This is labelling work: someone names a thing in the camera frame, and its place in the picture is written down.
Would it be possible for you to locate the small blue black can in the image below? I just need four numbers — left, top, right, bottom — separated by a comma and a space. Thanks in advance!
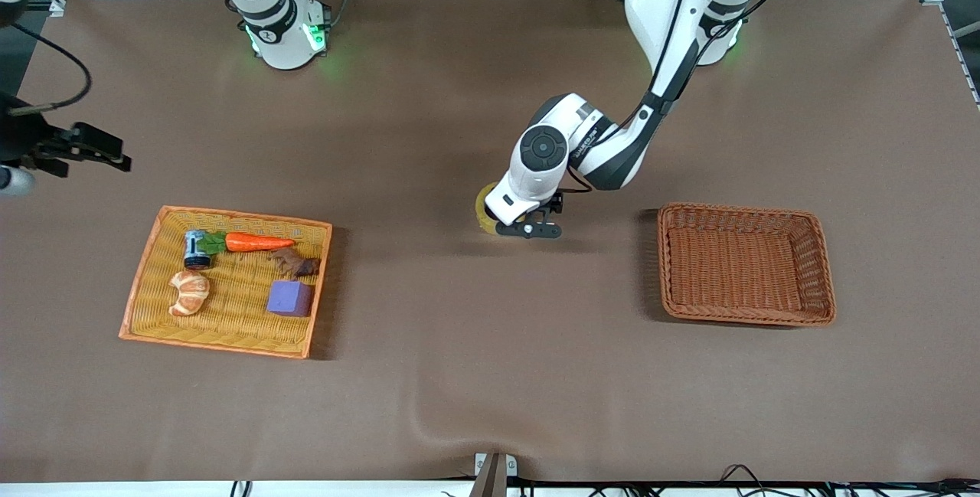
183, 230, 211, 271

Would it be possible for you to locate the purple cube block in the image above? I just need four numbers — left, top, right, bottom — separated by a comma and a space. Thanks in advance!
266, 280, 315, 319

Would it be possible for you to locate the orange toy carrot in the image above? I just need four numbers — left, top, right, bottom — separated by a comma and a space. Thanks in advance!
201, 231, 296, 256

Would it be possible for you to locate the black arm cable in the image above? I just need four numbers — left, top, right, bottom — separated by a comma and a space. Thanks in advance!
563, 0, 797, 194
8, 21, 93, 116

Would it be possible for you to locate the yellow clear tape roll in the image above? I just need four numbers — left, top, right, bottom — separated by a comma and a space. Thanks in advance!
474, 182, 508, 237

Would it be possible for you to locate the brown toy figure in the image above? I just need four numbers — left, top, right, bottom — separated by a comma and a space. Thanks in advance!
267, 247, 322, 279

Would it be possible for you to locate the metal table edge bracket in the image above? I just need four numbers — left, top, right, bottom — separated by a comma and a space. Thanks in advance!
469, 452, 519, 497

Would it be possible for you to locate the toy croissant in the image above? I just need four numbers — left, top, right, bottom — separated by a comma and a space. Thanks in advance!
168, 270, 211, 318

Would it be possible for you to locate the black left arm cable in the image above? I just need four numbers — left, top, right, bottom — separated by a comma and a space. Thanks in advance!
563, 0, 797, 194

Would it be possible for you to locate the yellow orange wicker tray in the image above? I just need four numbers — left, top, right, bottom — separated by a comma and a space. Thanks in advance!
119, 205, 334, 361

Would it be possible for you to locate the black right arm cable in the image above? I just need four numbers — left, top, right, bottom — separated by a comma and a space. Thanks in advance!
8, 21, 93, 116

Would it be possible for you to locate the brown wicker basket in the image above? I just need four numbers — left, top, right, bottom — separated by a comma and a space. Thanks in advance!
657, 203, 837, 328

